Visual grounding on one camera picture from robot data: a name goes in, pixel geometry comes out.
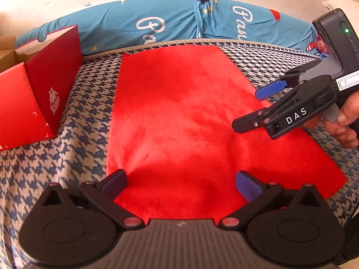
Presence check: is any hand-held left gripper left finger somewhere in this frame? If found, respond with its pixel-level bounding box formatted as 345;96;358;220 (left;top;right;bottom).
42;169;145;229

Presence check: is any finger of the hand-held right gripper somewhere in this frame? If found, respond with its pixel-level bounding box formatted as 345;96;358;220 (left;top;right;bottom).
232;108;274;133
255;71;303;100

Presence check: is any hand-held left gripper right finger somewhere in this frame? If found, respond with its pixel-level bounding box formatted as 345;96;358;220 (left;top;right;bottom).
219;170;327;229

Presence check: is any red shopping bag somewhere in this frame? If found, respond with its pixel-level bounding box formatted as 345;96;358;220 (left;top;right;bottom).
106;46;348;220

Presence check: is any red cardboard shoe box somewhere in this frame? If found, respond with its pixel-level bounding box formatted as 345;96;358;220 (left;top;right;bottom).
0;25;83;150

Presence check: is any person's right hand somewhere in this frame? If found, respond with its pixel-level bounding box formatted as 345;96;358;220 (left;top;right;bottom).
304;90;359;149

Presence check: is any red floral cloth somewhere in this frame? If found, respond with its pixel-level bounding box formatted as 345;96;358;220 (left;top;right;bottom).
315;32;330;55

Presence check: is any white pillow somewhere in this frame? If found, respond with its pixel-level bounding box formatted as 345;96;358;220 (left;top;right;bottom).
322;0;343;12

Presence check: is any blue printed bolster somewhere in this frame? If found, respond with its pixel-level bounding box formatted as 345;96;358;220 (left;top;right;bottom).
14;0;330;56

